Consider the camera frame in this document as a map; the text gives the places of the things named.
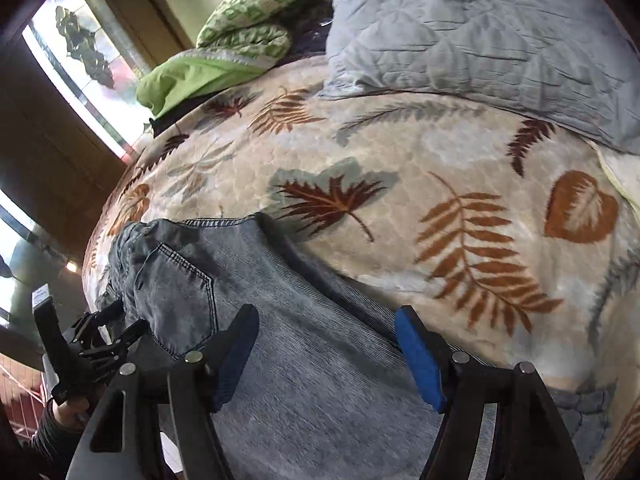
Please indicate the green white patterned blanket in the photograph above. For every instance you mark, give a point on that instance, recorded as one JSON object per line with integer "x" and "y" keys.
{"x": 250, "y": 15}

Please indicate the leaf print fleece blanket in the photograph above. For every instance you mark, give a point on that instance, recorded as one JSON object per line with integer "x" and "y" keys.
{"x": 450, "y": 160}

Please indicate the lime green cloth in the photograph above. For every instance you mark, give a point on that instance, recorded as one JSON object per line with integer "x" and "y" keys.
{"x": 185, "y": 77}

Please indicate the blue denim pants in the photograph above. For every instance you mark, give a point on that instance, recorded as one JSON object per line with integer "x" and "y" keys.
{"x": 310, "y": 360}

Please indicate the grey quilted pillow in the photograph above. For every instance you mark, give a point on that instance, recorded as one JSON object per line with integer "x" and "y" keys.
{"x": 475, "y": 25}

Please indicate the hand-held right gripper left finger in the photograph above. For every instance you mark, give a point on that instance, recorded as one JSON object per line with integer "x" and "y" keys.
{"x": 236, "y": 360}

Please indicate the cream white sheet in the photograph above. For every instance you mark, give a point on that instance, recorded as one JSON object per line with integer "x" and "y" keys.
{"x": 625, "y": 180}

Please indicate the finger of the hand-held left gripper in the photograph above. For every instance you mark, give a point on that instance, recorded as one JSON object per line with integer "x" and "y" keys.
{"x": 95, "y": 321}
{"x": 122, "y": 339}

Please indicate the dark purple cloth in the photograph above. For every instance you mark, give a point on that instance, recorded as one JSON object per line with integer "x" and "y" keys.
{"x": 310, "y": 35}

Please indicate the stained glass window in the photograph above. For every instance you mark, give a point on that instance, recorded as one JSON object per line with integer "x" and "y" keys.
{"x": 20, "y": 260}
{"x": 85, "y": 55}

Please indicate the person's left forearm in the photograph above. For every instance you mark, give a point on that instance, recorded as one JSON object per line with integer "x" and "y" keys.
{"x": 50, "y": 440}

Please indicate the person's left hand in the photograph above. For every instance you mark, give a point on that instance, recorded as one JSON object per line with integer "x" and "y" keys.
{"x": 67, "y": 412}

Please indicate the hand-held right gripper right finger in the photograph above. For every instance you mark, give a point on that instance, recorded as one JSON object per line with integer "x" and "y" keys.
{"x": 420, "y": 355}

